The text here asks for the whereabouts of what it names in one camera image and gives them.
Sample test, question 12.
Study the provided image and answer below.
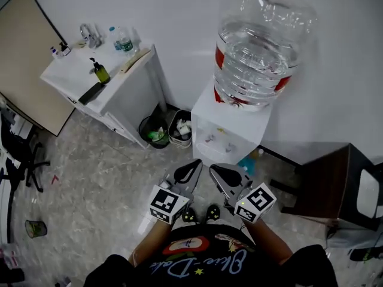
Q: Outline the person's left black shoe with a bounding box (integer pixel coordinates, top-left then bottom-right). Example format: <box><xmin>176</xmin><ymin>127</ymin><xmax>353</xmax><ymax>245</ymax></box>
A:
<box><xmin>181</xmin><ymin>207</ymin><xmax>197</xmax><ymax>224</ymax></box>

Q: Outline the dark wooden cabinet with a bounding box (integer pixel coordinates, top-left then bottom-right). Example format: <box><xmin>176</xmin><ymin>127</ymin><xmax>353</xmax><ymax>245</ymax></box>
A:
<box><xmin>280</xmin><ymin>142</ymin><xmax>383</xmax><ymax>232</ymax></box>

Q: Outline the person's black printed shirt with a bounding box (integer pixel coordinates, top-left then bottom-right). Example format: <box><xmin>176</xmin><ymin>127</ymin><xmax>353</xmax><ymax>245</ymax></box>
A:
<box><xmin>83</xmin><ymin>222</ymin><xmax>339</xmax><ymax>287</ymax></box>

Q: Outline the black flat phone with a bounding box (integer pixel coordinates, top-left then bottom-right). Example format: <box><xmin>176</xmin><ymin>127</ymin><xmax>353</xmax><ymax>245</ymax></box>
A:
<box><xmin>78</xmin><ymin>81</ymin><xmax>106</xmax><ymax>106</ymax></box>

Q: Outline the white water dispenser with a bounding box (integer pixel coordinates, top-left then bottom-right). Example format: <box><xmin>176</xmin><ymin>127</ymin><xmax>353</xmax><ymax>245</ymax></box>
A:
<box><xmin>190</xmin><ymin>81</ymin><xmax>273</xmax><ymax>166</ymax></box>

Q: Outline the light wooden stick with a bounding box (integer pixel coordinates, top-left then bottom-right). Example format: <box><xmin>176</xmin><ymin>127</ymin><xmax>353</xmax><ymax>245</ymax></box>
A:
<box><xmin>119</xmin><ymin>47</ymin><xmax>151</xmax><ymax>75</ymax></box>

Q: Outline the person's left forearm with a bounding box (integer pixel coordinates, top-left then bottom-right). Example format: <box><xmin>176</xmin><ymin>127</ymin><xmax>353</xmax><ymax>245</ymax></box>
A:
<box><xmin>127</xmin><ymin>218</ymin><xmax>172</xmax><ymax>266</ymax></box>

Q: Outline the white curved desk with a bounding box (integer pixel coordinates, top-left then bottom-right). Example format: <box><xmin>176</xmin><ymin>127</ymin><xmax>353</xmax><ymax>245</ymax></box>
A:
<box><xmin>0</xmin><ymin>148</ymin><xmax>16</xmax><ymax>245</ymax></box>

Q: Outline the black office chair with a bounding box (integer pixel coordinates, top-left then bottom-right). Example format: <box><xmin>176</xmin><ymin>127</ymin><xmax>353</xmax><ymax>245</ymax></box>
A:
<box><xmin>0</xmin><ymin>109</ymin><xmax>51</xmax><ymax>193</ymax></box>

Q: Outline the person's right forearm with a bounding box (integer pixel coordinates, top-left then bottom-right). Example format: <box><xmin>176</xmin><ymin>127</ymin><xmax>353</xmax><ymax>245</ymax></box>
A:
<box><xmin>243</xmin><ymin>218</ymin><xmax>293</xmax><ymax>266</ymax></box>

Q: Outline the grey floor sheet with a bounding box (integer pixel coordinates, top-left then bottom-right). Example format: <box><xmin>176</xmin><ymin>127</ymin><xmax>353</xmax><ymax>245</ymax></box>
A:
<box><xmin>325</xmin><ymin>219</ymin><xmax>383</xmax><ymax>251</ymax></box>

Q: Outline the person's right black shoe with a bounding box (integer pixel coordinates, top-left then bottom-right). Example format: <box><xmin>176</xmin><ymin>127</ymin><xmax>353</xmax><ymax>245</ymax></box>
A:
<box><xmin>205</xmin><ymin>204</ymin><xmax>221</xmax><ymax>222</ymax></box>

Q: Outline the green pump bottle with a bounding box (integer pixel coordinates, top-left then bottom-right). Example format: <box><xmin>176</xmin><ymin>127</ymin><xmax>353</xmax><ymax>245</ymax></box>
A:
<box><xmin>89</xmin><ymin>57</ymin><xmax>111</xmax><ymax>84</ymax></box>

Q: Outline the clear water bottle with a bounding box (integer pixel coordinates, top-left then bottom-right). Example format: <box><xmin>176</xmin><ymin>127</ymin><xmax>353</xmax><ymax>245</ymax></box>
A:
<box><xmin>118</xmin><ymin>26</ymin><xmax>134</xmax><ymax>54</ymax></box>
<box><xmin>108</xmin><ymin>26</ymin><xmax>122</xmax><ymax>52</ymax></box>

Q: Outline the small black mesh bin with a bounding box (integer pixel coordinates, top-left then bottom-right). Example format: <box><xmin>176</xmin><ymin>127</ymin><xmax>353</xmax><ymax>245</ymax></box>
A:
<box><xmin>24</xmin><ymin>219</ymin><xmax>48</xmax><ymax>239</ymax></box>

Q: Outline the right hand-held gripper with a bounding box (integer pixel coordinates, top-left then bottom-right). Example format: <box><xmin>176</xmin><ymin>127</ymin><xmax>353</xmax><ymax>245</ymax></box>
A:
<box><xmin>208</xmin><ymin>163</ymin><xmax>277</xmax><ymax>224</ymax></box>

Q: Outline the white waste bin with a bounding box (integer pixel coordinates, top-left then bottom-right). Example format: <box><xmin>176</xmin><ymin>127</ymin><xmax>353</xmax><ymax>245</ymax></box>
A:
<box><xmin>167</xmin><ymin>109</ymin><xmax>193</xmax><ymax>148</ymax></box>

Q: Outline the teal plastic object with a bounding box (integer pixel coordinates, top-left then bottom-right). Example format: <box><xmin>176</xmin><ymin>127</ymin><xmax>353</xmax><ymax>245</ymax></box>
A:
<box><xmin>237</xmin><ymin>155</ymin><xmax>259</xmax><ymax>173</ymax></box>

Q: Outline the large clear water jug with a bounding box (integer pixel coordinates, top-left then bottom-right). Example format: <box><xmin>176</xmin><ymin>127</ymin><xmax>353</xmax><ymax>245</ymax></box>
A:
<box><xmin>212</xmin><ymin>0</ymin><xmax>318</xmax><ymax>112</ymax></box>

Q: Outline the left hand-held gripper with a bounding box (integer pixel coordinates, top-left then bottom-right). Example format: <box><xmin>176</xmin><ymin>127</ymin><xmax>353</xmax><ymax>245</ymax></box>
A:
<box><xmin>149</xmin><ymin>158</ymin><xmax>205</xmax><ymax>225</ymax></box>

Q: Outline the person's black shoe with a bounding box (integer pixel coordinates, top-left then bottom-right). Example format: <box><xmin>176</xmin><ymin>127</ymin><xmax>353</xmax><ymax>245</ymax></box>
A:
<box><xmin>181</xmin><ymin>207</ymin><xmax>197</xmax><ymax>224</ymax></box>
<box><xmin>205</xmin><ymin>204</ymin><xmax>221</xmax><ymax>222</ymax></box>

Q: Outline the beige board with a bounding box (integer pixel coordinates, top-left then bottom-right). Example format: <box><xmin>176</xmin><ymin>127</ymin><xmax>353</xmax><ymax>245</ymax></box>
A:
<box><xmin>0</xmin><ymin>0</ymin><xmax>76</xmax><ymax>138</ymax></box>

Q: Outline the black mesh trash bin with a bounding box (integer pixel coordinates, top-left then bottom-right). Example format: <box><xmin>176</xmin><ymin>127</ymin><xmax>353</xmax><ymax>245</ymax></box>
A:
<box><xmin>138</xmin><ymin>115</ymin><xmax>170</xmax><ymax>150</ymax></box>

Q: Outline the white drawer cabinet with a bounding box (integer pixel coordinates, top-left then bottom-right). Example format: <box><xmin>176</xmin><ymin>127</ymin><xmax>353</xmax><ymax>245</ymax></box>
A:
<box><xmin>39</xmin><ymin>42</ymin><xmax>168</xmax><ymax>149</ymax></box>

